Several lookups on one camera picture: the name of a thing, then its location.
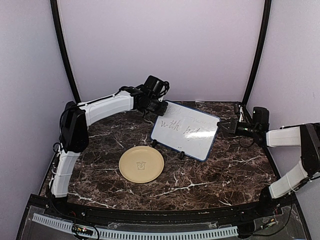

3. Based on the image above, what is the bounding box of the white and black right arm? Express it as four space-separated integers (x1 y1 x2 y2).
217 119 320 217

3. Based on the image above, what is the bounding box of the black front rail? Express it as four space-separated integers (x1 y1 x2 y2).
27 194 284 226

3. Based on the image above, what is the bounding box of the black whiteboard stand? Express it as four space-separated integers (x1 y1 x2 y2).
150 139 186 160

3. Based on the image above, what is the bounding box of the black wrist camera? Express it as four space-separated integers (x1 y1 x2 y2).
143 75 166 98
252 106 270 124

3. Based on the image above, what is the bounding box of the black frame post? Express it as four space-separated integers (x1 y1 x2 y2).
241 0 272 106
49 0 81 103

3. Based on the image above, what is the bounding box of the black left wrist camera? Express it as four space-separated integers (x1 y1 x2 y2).
143 75 166 98

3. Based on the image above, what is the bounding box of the beige plate with bear drawing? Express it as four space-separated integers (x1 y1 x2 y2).
118 146 165 184

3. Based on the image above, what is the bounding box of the white slotted cable duct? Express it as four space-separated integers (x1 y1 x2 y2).
31 213 239 240

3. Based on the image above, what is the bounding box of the black right frame post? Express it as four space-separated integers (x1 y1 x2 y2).
241 0 272 106

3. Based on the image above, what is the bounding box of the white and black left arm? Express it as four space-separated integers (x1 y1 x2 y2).
49 81 170 198

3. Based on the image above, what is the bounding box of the black left frame post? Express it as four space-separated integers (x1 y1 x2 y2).
49 0 81 103

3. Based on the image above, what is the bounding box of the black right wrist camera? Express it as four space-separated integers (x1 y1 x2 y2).
252 106 270 124

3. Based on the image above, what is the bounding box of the blue framed whiteboard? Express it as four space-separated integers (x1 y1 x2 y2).
150 101 221 162

